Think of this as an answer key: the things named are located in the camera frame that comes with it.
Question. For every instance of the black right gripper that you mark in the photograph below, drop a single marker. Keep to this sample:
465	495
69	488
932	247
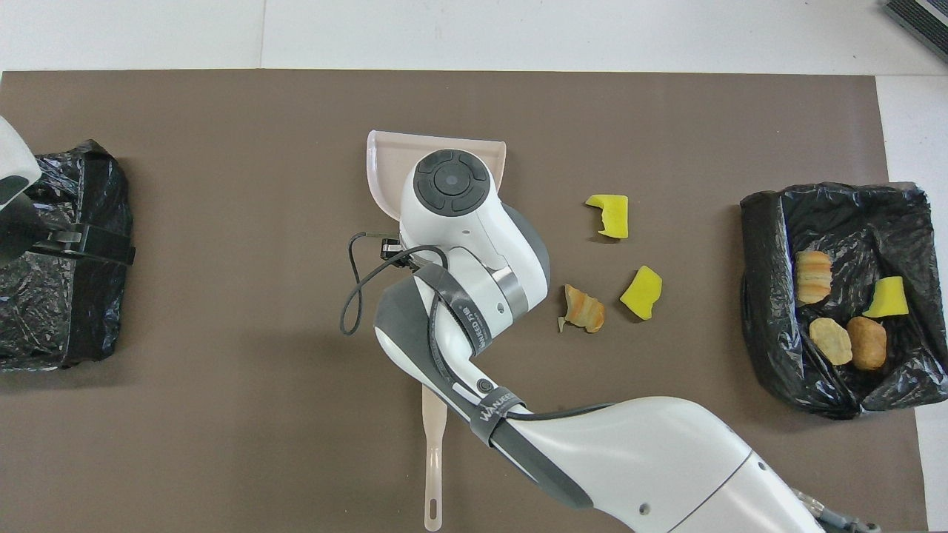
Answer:
396	249

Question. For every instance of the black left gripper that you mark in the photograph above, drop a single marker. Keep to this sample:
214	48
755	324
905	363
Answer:
22	226

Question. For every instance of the beige plastic dustpan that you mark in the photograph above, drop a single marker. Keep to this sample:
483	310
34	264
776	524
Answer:
385	163

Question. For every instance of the orange croissant with torn tail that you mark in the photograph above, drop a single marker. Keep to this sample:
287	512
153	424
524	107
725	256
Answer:
585	311

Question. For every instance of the notched yellow sponge piece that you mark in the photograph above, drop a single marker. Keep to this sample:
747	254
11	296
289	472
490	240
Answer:
611	215

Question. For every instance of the curved yellow sponge piece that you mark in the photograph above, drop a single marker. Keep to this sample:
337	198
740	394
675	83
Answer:
643	292

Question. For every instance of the striped orange croissant piece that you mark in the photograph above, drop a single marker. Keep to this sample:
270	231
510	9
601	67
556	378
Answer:
813	275

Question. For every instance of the pale bread chunk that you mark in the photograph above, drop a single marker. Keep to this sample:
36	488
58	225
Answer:
831	340

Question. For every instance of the brown bread roll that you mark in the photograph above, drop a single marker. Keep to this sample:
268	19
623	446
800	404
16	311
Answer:
868	344

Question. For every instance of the small yellow sponge piece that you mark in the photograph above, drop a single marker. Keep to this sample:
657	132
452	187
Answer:
889	300

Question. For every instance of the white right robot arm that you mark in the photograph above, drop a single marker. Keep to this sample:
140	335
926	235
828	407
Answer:
474	237

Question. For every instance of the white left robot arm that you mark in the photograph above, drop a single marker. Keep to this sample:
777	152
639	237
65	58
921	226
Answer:
11	159

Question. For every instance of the bin with black bag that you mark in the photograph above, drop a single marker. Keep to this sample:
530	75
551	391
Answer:
44	311
837	222

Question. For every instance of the brown table mat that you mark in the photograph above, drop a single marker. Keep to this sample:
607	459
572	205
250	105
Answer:
222	444

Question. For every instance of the dark ribbed grille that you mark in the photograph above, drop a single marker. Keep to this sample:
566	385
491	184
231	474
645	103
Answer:
922	18

